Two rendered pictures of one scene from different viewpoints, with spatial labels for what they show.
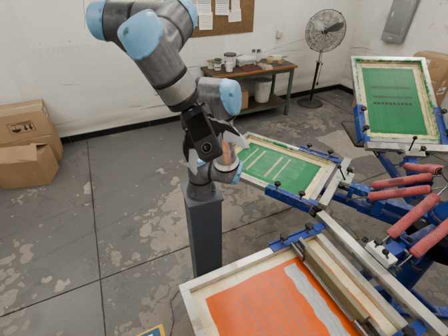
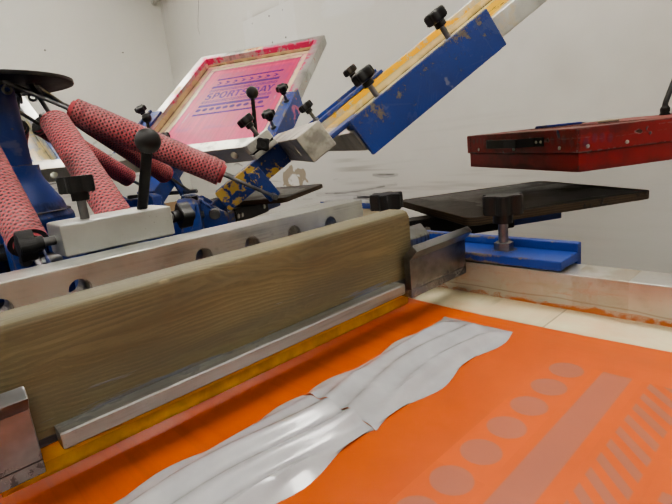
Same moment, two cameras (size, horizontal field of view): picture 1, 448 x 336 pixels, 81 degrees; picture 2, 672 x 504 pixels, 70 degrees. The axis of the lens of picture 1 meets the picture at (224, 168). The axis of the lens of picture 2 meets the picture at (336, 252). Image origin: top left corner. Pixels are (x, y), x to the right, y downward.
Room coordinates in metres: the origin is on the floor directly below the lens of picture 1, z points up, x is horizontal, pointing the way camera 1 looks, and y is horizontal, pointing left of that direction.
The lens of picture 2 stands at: (0.65, -0.12, 1.13)
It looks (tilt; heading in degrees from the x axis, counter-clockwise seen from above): 13 degrees down; 253
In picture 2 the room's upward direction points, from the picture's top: 6 degrees counter-clockwise
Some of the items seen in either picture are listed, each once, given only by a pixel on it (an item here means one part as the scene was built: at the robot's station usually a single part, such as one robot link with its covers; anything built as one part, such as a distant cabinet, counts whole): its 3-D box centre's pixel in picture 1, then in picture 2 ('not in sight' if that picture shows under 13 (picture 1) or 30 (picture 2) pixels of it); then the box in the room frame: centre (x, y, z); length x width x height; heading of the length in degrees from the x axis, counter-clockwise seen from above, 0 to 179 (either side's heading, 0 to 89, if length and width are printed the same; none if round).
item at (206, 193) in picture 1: (201, 184); not in sight; (1.01, 0.12, 1.25); 0.15 x 0.15 x 0.10
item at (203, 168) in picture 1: (201, 165); not in sight; (1.01, 0.11, 1.37); 0.13 x 0.12 x 0.14; 74
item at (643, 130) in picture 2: not in sight; (616, 138); (-0.44, -1.11, 1.06); 0.61 x 0.46 x 0.12; 175
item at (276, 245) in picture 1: (295, 240); not in sight; (0.88, -0.37, 0.97); 0.30 x 0.05 x 0.07; 115
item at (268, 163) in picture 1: (293, 161); not in sight; (1.49, -0.49, 1.05); 1.08 x 0.61 x 0.23; 55
